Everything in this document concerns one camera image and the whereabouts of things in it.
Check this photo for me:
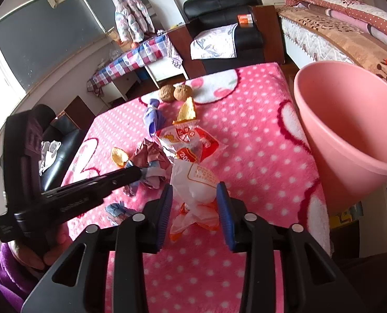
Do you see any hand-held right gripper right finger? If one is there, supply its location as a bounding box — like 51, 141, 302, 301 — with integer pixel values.
216, 182, 367, 313

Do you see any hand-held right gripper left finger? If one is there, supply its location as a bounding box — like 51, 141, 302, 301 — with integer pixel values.
21, 183, 174, 313

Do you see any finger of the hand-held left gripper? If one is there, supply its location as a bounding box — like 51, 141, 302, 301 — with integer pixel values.
92, 166, 142, 192

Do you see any paper wrapper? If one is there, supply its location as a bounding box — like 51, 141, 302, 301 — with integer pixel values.
125, 138, 174, 197

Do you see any white orange plastic bag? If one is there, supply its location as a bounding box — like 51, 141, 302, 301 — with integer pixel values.
169, 159, 221, 242

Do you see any purple candy wrapper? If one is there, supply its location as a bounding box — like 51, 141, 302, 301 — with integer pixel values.
143, 98, 166, 137

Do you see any pink plastic bucket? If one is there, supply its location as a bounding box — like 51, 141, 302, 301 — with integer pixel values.
293, 60, 387, 214

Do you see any person's left forearm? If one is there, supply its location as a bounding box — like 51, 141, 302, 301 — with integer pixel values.
0, 244, 44, 313

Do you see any person's left hand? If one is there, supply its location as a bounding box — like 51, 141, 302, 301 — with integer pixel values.
10, 225, 74, 272

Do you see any orange peel piece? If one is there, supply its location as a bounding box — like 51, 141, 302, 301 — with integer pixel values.
173, 97, 197, 124
111, 147, 129, 167

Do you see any white crumpled cloth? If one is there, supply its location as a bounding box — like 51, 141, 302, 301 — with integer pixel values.
38, 140, 62, 175

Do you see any small crumpled foil wrapper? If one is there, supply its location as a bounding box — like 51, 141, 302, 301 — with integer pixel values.
105, 202, 132, 226

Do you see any black leather sofa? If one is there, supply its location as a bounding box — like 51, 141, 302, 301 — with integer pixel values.
33, 104, 86, 191

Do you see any red white snack wrapper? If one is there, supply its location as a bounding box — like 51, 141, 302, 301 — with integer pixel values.
156, 121, 228, 164

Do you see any wooden side table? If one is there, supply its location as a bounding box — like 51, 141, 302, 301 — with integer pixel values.
58, 96, 96, 131
251, 5, 285, 66
166, 23, 207, 80

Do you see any pink polka dot blanket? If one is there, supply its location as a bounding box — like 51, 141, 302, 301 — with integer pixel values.
63, 63, 331, 313

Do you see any white desk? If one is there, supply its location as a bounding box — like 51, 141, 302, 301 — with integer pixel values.
99, 62, 189, 101

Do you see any checkered tablecloth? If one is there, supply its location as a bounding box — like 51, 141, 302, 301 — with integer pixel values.
87, 34, 168, 93

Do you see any grey window blind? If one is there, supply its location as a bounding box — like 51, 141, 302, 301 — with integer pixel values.
0, 0, 109, 92
83, 0, 151, 31

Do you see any dark patterned cloth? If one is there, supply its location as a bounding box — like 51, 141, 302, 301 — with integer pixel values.
166, 34, 183, 69

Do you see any tan bag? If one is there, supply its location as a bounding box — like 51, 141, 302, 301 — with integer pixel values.
108, 28, 132, 48

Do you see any white printed puffy jacket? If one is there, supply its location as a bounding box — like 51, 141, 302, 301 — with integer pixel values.
111, 0, 155, 43

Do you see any floral seat cloth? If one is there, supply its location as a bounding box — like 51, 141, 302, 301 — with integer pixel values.
190, 23, 239, 60

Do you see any black leather armchair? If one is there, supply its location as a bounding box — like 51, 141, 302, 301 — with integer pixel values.
184, 0, 265, 69

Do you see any small orange box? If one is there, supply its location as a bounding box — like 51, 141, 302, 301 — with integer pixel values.
237, 14, 256, 27

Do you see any brown leaf pattern bedspread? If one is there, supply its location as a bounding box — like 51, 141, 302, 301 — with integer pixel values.
278, 5, 387, 97

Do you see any pink rolled quilt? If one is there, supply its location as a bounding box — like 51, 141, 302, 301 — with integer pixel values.
326, 7, 387, 35

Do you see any red polka dot quilt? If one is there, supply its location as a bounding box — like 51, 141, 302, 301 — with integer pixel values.
283, 0, 387, 36

